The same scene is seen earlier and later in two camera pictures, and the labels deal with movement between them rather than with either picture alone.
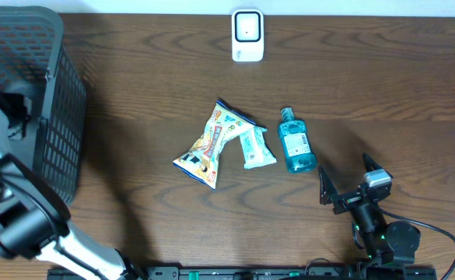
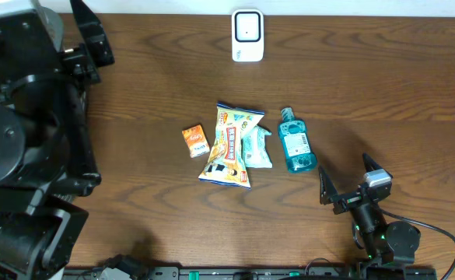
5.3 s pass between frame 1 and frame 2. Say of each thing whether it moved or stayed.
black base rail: stayed
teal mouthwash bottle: stayed
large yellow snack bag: moved
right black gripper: stayed
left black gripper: moved
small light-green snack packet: stayed
